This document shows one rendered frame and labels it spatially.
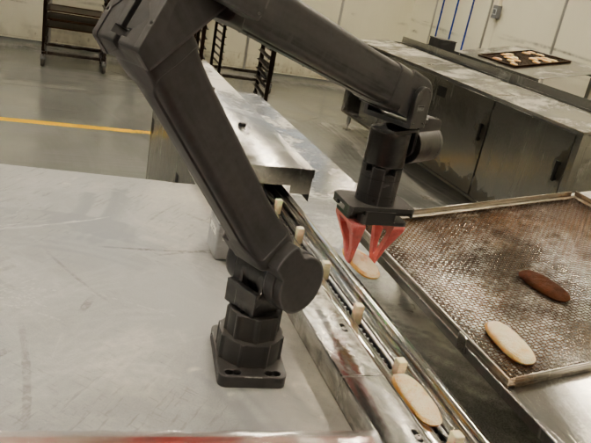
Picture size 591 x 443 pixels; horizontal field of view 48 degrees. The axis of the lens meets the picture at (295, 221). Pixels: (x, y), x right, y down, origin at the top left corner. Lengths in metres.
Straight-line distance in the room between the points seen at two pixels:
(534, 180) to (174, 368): 3.17
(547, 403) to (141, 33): 0.61
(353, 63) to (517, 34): 6.19
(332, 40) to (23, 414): 0.52
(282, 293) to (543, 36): 5.97
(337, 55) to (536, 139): 3.16
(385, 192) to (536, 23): 5.91
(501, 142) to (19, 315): 3.46
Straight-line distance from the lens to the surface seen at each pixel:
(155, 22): 0.57
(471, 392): 0.95
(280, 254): 0.77
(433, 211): 1.30
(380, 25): 8.66
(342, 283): 1.07
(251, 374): 0.84
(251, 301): 0.81
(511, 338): 0.93
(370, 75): 0.81
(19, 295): 0.99
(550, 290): 1.07
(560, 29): 6.49
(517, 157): 3.97
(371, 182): 0.91
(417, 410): 0.81
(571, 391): 0.88
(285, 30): 0.69
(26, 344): 0.89
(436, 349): 1.03
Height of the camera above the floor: 1.31
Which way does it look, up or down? 21 degrees down
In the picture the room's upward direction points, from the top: 11 degrees clockwise
